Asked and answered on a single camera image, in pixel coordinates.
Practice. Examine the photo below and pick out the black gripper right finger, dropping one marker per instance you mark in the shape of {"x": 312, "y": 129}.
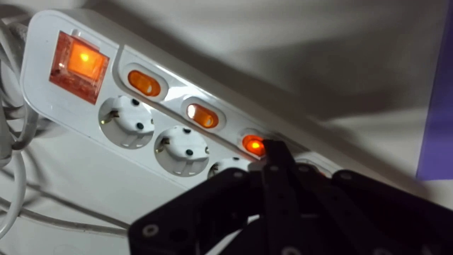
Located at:
{"x": 287, "y": 199}

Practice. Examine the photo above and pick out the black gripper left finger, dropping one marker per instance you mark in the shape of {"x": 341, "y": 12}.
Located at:
{"x": 271, "y": 199}

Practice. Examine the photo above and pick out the white power strip orange switches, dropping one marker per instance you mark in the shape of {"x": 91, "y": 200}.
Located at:
{"x": 156, "y": 108}

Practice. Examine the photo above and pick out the purple paper sheet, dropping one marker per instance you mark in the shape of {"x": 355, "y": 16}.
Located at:
{"x": 436, "y": 104}

